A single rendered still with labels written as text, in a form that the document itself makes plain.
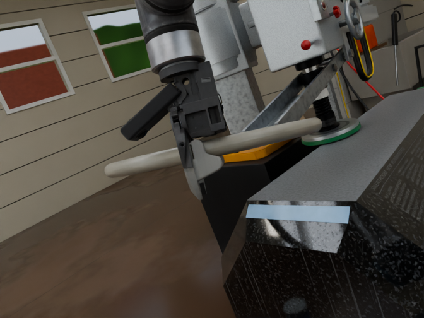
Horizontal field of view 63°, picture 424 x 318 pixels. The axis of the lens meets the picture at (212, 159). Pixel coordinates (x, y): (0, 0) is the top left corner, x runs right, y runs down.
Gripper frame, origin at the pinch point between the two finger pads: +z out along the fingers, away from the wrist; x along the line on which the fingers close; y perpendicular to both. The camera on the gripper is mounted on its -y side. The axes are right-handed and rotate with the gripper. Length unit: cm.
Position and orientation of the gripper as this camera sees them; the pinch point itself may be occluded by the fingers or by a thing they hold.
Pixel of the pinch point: (197, 190)
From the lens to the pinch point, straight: 57.3
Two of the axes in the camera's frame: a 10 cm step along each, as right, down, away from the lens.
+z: 2.4, 9.7, 0.3
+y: 9.7, -2.4, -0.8
